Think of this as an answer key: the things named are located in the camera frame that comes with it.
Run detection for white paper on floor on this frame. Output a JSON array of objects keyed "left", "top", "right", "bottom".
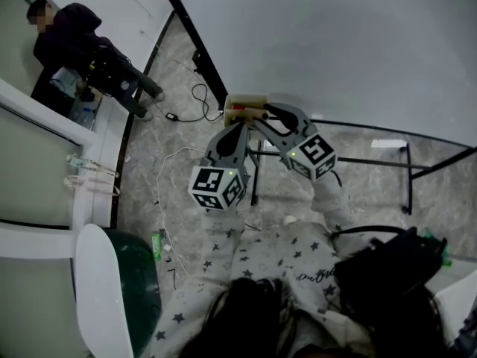
[{"left": 371, "top": 139, "right": 407, "bottom": 149}]

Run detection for person's left forearm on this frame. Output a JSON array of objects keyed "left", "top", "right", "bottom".
[{"left": 200, "top": 207, "right": 247, "bottom": 275}]

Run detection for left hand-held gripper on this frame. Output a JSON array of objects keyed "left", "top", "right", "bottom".
[{"left": 188, "top": 123, "right": 251, "bottom": 213}]

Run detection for clear plastic bottles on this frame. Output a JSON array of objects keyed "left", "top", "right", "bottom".
[{"left": 69, "top": 98, "right": 101, "bottom": 130}]

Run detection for large white whiteboard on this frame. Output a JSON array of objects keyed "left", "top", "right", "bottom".
[{"left": 154, "top": 0, "right": 477, "bottom": 151}]

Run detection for white roller blind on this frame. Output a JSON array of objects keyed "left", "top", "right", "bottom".
[
  {"left": 0, "top": 0, "right": 37, "bottom": 96},
  {"left": 0, "top": 257, "right": 75, "bottom": 358},
  {"left": 0, "top": 102, "right": 81, "bottom": 223}
]

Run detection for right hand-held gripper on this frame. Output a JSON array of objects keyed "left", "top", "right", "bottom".
[{"left": 253, "top": 102, "right": 337, "bottom": 183}]

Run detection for person's right forearm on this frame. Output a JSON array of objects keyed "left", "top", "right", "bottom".
[{"left": 311, "top": 175, "right": 355, "bottom": 234}]

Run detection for beige box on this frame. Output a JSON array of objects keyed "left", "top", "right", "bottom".
[{"left": 223, "top": 93, "right": 269, "bottom": 126}]

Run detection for pale pink strap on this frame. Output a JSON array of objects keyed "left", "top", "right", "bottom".
[{"left": 63, "top": 175, "right": 121, "bottom": 197}]

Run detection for white cable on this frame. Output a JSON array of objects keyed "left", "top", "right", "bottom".
[{"left": 154, "top": 145, "right": 209, "bottom": 277}]

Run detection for black bag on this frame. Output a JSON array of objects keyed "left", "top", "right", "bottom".
[{"left": 333, "top": 225, "right": 448, "bottom": 335}]

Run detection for green and white chair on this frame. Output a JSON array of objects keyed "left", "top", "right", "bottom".
[{"left": 74, "top": 224, "right": 163, "bottom": 358}]

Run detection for green packet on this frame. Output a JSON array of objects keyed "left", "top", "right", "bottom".
[{"left": 151, "top": 229, "right": 165, "bottom": 261}]

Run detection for pale green strap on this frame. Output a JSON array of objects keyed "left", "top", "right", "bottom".
[{"left": 66, "top": 154, "right": 120, "bottom": 178}]

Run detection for person's star-patterned grey sweater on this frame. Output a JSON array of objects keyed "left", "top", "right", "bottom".
[{"left": 148, "top": 220, "right": 373, "bottom": 358}]

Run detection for black cable with adapter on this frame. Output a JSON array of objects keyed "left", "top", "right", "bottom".
[{"left": 165, "top": 84, "right": 224, "bottom": 123}]

